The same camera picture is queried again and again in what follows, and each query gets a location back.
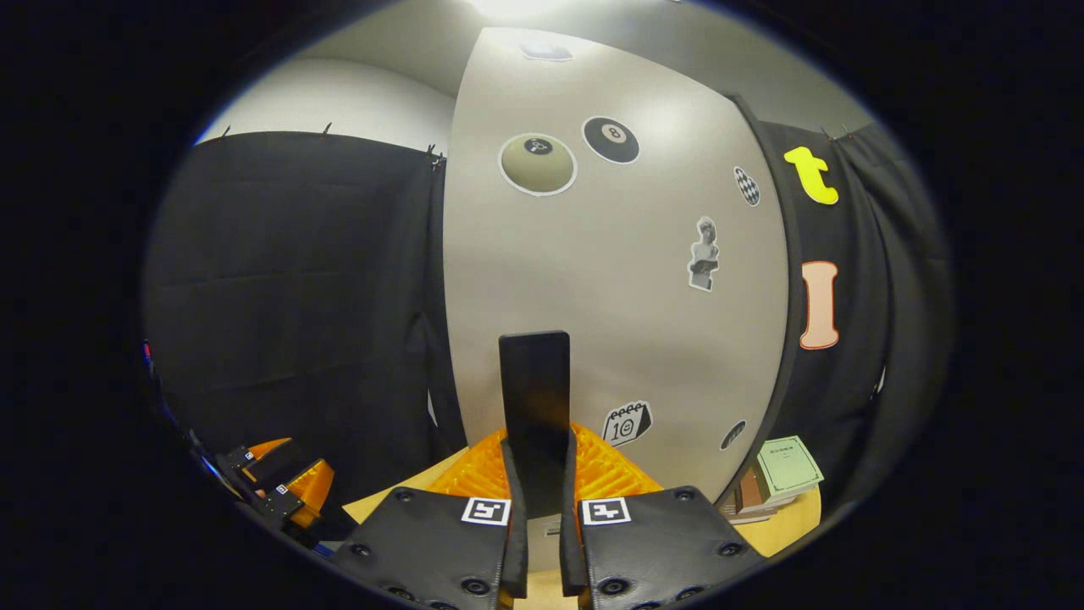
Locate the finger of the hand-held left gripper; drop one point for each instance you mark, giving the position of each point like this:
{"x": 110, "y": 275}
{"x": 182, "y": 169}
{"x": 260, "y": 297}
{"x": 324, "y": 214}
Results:
{"x": 301, "y": 496}
{"x": 262, "y": 462}

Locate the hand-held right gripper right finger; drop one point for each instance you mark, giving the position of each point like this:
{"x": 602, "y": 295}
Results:
{"x": 669, "y": 551}

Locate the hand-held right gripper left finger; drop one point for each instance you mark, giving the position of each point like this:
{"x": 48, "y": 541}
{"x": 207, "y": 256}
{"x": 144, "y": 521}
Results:
{"x": 423, "y": 551}

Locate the grey cabinet door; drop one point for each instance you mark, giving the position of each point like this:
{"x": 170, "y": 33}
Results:
{"x": 610, "y": 322}

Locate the dark grey cabinet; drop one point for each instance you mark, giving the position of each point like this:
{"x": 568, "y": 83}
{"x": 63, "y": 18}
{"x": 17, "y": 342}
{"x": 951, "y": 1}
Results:
{"x": 793, "y": 296}

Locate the brown book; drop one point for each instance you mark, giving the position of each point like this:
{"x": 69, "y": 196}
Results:
{"x": 748, "y": 493}

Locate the green book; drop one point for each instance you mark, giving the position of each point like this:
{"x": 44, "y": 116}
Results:
{"x": 788, "y": 466}

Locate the black backdrop cloth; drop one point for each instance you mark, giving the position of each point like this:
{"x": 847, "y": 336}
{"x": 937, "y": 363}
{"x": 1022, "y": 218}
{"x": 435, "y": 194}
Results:
{"x": 296, "y": 296}

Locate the large ceiling light panel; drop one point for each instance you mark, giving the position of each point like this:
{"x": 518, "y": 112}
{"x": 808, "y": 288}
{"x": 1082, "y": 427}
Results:
{"x": 521, "y": 7}

